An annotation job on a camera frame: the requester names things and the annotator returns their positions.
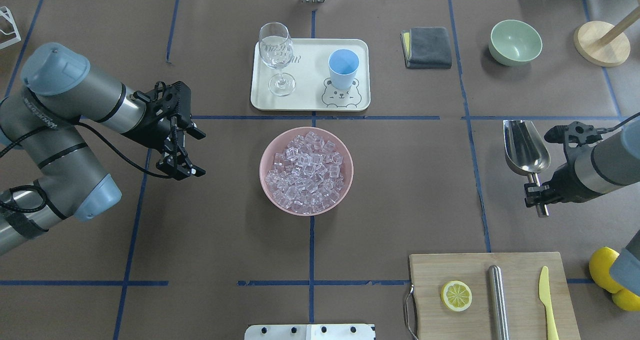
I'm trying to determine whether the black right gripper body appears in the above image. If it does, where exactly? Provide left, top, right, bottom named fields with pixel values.
left=538, top=122, right=608, bottom=205

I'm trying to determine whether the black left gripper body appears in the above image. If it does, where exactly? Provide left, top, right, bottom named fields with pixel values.
left=125, top=81, right=193, bottom=151

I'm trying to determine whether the stainless steel ice scoop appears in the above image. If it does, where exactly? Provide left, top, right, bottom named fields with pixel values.
left=503, top=119, right=551, bottom=218

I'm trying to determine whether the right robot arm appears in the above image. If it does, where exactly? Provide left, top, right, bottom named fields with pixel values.
left=525, top=118, right=640, bottom=207

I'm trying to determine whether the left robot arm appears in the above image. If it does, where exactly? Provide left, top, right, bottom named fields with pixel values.
left=0, top=43, right=206, bottom=254

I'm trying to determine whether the pile of clear ice cubes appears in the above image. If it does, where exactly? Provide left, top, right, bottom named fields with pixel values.
left=265, top=131, right=345, bottom=215

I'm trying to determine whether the light blue plastic cup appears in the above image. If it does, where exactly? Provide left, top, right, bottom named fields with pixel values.
left=327, top=48, right=361, bottom=90

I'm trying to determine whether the yellow lemon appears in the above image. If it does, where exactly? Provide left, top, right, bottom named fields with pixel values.
left=589, top=246, right=623, bottom=294
left=611, top=288, right=640, bottom=312

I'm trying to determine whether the yellow plastic knife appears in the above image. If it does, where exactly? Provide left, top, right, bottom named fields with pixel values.
left=538, top=265, right=560, bottom=340

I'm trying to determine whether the clear wine glass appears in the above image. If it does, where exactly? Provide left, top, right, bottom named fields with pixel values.
left=257, top=22, right=296, bottom=97

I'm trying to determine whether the pink bowl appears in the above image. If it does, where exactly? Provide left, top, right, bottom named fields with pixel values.
left=259, top=126, right=354, bottom=217

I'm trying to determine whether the wooden cutting board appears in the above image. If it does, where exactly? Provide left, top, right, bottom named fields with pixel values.
left=408, top=252, right=581, bottom=340

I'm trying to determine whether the lemon half slice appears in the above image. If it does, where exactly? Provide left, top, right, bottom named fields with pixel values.
left=439, top=280, right=473, bottom=312

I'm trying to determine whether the white bear tray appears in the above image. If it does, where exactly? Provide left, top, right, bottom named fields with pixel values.
left=250, top=38, right=371, bottom=112

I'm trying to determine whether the wooden mug tree stand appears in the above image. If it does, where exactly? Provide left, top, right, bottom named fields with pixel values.
left=573, top=7, right=640, bottom=68

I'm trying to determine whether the green ceramic bowl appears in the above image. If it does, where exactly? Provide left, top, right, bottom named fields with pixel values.
left=488, top=19, right=543, bottom=67

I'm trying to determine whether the grey folded cloth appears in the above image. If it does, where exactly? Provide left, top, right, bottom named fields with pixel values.
left=400, top=27, right=453, bottom=69

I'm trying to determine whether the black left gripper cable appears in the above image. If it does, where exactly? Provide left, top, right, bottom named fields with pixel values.
left=0, top=82, right=182, bottom=180

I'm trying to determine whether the steel knife handle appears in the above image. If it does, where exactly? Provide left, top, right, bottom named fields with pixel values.
left=487, top=264, right=510, bottom=340

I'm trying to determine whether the white wire cup rack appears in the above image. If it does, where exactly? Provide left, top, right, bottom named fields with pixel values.
left=0, top=6, right=22, bottom=50

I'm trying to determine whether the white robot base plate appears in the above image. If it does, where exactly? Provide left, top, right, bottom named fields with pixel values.
left=244, top=323, right=377, bottom=340

